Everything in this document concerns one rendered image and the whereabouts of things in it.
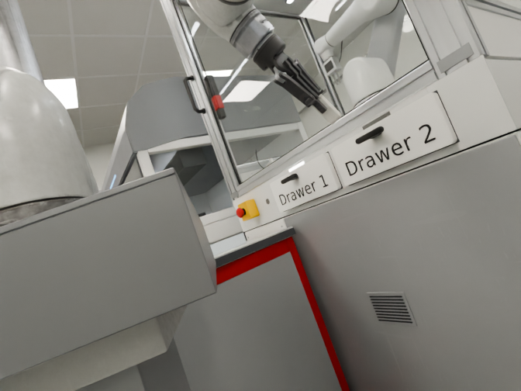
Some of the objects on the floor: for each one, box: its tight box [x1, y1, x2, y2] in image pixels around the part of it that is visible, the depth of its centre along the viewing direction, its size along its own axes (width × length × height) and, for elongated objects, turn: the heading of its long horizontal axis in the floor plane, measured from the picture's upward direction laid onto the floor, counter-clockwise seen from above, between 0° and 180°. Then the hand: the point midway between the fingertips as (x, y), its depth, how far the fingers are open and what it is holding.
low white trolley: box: [174, 227, 350, 391], centre depth 110 cm, size 58×62×76 cm
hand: (326, 109), depth 72 cm, fingers closed
